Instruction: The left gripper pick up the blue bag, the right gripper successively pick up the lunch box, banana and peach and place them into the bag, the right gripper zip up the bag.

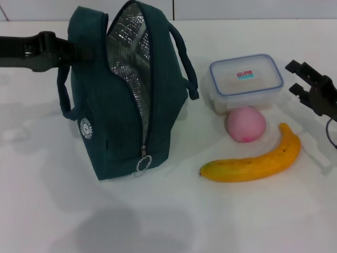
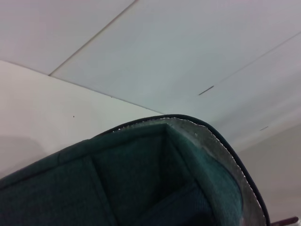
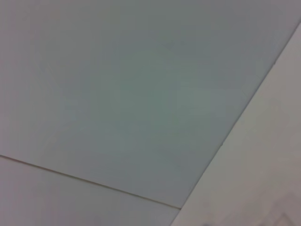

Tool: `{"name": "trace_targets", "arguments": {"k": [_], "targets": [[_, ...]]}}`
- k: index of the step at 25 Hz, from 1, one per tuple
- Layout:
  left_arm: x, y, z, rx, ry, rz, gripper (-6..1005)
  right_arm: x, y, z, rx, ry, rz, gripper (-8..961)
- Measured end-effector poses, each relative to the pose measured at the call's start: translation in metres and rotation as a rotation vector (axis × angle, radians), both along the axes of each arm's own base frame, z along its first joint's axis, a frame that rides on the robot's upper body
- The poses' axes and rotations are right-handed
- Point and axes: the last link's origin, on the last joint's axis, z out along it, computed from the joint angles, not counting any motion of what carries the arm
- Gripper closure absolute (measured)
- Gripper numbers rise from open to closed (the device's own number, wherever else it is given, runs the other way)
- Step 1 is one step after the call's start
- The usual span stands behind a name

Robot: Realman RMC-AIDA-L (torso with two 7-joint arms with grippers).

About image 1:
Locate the clear plastic lunch box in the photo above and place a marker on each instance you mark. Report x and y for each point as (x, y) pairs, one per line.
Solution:
(245, 81)

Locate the yellow banana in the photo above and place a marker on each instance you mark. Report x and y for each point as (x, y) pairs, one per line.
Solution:
(263, 166)

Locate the pink peach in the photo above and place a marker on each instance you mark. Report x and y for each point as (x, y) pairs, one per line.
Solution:
(245, 125)

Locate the dark teal insulated lunch bag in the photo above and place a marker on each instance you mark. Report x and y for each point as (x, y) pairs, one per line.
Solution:
(116, 118)

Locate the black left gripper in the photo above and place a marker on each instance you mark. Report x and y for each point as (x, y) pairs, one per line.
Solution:
(31, 52)

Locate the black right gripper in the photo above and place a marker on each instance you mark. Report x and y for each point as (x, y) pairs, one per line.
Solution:
(326, 97)

